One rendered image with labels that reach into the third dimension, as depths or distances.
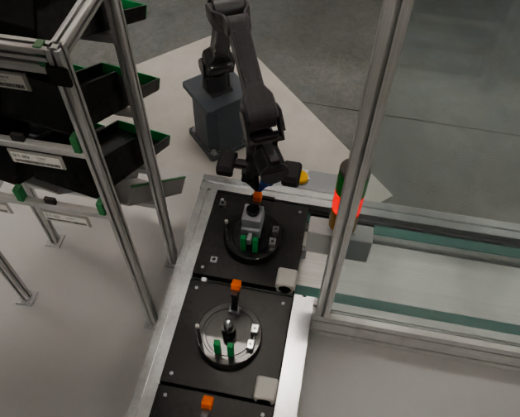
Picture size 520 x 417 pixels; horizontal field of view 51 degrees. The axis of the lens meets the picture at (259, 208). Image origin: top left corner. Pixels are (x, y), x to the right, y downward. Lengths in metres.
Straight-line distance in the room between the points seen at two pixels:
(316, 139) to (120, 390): 0.90
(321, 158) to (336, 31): 2.01
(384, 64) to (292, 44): 2.75
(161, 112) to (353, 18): 2.14
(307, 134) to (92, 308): 0.80
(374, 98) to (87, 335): 0.92
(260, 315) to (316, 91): 2.07
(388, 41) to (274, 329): 0.73
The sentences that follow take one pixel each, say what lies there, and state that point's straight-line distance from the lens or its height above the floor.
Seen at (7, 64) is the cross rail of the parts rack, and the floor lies 1.63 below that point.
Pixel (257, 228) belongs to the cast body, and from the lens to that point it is 1.22.
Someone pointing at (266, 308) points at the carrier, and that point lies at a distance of 1.22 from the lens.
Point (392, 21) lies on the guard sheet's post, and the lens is 0.65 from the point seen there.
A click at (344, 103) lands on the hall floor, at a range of 3.07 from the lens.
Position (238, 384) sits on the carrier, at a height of 0.97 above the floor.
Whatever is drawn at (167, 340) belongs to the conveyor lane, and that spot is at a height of 0.96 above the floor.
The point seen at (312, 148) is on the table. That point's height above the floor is 0.86.
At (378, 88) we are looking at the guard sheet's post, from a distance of 0.70.
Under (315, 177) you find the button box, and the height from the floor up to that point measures 0.96.
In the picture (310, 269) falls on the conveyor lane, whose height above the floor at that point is 0.92.
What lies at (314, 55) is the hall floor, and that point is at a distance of 3.35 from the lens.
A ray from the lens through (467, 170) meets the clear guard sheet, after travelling 0.82.
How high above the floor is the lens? 2.07
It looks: 54 degrees down
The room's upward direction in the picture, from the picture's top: 1 degrees clockwise
